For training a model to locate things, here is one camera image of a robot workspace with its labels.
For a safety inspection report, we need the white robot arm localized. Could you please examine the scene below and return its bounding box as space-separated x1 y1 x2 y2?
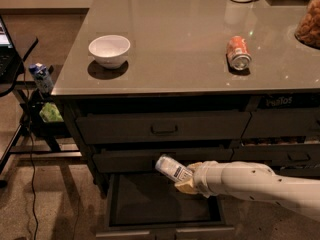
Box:
175 161 320 221

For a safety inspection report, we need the top left drawer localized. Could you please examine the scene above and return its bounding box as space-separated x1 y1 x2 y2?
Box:
76 111 250 144

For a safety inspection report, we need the middle left drawer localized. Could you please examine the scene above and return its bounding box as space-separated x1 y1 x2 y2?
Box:
92 147 233 173

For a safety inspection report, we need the open bottom drawer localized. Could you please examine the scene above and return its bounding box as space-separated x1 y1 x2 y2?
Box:
96 172 234 240

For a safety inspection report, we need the middle right drawer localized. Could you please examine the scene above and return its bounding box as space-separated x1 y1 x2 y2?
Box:
232 144 320 166

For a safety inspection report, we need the top right drawer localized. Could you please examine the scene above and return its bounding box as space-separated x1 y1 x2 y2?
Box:
242 108 320 139

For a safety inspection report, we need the dark drawer cabinet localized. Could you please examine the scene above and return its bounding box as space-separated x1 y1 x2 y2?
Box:
53 0 320 240

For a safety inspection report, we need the bottom right drawer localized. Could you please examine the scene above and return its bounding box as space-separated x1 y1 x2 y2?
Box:
277 167 320 179

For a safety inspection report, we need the orange soda can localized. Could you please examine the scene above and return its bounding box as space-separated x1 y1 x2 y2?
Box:
226 36 251 71

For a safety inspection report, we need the white bowl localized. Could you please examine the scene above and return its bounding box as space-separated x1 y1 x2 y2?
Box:
88 35 131 69

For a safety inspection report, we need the green snack bag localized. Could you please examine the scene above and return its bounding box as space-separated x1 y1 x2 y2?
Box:
39 103 63 123

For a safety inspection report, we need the black side table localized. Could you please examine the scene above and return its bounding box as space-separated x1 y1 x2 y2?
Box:
0 36 78 173

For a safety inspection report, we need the black laptop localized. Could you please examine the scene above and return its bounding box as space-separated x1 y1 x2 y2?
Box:
0 16 21 83

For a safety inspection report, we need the black cable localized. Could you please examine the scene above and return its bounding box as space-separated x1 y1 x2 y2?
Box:
19 60 39 240

